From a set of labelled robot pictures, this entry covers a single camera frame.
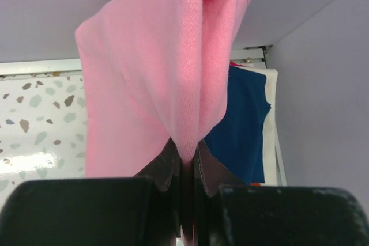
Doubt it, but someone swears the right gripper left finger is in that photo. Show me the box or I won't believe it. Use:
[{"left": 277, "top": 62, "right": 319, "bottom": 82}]
[{"left": 1, "top": 141, "right": 180, "bottom": 245}]

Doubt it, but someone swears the folded red t shirt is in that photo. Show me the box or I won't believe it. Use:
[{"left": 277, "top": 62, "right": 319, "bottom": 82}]
[{"left": 230, "top": 61, "right": 254, "bottom": 68}]

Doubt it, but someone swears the aluminium frame rail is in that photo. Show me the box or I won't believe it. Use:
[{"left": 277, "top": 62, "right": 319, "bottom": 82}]
[{"left": 1, "top": 47, "right": 266, "bottom": 77}]

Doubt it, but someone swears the folded white t shirt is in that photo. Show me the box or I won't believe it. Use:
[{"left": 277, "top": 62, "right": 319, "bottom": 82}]
[{"left": 253, "top": 69, "right": 287, "bottom": 186}]

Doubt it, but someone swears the pink t shirt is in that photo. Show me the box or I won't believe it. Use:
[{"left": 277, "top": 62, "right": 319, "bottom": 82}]
[{"left": 75, "top": 0, "right": 251, "bottom": 178}]

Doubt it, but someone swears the folded blue t shirt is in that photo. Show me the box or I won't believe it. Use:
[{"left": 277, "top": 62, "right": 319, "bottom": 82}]
[{"left": 205, "top": 66, "right": 271, "bottom": 184}]

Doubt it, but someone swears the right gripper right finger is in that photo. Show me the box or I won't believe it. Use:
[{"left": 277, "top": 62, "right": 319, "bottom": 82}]
[{"left": 194, "top": 142, "right": 368, "bottom": 245}]

